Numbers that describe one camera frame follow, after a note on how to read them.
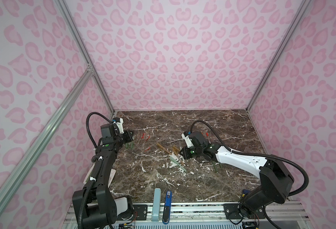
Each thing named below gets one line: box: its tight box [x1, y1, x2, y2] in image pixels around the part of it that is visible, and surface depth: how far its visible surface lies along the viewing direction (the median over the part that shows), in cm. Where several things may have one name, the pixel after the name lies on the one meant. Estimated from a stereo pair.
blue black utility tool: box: [162, 190, 172, 225], surface depth 75 cm
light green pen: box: [168, 156, 187, 173], surface depth 92 cm
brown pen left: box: [156, 142, 172, 156], surface depth 100 cm
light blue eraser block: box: [151, 187, 162, 222], surface depth 73 cm
